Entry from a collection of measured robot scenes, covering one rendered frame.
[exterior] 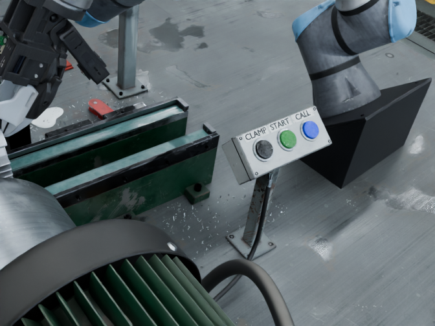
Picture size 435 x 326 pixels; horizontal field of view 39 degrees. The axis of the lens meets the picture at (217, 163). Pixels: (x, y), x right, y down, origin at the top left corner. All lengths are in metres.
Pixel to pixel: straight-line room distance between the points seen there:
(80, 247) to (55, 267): 0.02
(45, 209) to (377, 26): 0.79
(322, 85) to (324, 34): 0.11
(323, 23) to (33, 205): 0.81
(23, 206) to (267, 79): 1.00
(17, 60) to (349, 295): 0.68
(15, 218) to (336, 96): 0.84
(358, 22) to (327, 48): 0.10
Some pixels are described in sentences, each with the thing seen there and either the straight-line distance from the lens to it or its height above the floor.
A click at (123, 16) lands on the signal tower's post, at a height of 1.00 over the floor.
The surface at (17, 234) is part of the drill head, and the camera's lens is 0.66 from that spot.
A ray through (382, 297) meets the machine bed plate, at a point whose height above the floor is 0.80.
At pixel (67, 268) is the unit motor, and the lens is 0.37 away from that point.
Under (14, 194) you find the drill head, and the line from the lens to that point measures 0.72.
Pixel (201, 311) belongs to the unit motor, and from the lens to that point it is 0.37.
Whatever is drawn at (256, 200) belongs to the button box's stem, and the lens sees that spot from 1.06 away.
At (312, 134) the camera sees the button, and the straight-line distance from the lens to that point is 0.99.
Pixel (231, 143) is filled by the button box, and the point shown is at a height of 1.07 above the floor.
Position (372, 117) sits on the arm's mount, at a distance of 1.22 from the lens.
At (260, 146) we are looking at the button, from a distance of 0.92.
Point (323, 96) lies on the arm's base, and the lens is 1.35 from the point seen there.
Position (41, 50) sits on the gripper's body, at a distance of 0.82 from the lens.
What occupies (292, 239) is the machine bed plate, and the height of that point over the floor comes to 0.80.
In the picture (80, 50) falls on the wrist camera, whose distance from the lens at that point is 0.85.
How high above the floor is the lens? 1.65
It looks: 41 degrees down
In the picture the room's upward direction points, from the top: 10 degrees clockwise
